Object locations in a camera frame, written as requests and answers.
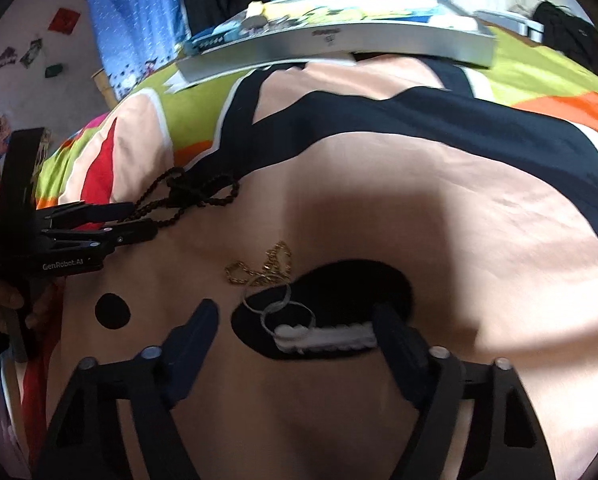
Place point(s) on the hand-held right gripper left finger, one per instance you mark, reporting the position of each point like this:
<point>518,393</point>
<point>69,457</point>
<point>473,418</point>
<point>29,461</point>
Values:
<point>194,355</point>

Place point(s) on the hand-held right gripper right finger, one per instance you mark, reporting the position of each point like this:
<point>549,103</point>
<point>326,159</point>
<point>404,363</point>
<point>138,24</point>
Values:
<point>404,355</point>

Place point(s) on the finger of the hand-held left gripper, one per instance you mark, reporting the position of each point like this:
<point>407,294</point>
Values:
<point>129,234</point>
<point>94,212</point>

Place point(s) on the thin silver bangle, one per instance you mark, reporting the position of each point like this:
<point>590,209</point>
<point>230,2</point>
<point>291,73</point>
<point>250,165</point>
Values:
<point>313,317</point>
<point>245,296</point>

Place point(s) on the blue wristwatch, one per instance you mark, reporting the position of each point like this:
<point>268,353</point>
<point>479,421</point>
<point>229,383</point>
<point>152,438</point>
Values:
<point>214,35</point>

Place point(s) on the grey tray with cartoon picture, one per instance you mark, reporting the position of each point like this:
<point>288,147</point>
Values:
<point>379,42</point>

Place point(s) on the small wooden cabinet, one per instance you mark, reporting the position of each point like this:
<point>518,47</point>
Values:
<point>104,87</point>

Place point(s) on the colourful printed blanket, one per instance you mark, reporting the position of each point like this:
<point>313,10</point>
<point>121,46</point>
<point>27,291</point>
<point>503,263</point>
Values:
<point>379,210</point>

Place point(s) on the blue dotted fabric wardrobe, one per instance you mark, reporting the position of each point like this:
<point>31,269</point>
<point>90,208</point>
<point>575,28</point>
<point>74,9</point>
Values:
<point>129,25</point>

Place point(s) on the black clothes pile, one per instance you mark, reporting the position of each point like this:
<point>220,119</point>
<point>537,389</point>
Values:
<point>574,35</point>

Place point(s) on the dark wall hanger item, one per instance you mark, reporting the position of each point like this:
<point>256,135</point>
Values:
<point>54,69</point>

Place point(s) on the wall photo print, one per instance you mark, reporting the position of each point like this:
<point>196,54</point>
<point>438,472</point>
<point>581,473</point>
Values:
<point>33,51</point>
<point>6,57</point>

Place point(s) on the red paper wall decoration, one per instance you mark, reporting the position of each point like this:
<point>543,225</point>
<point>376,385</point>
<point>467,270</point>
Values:
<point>64,20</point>

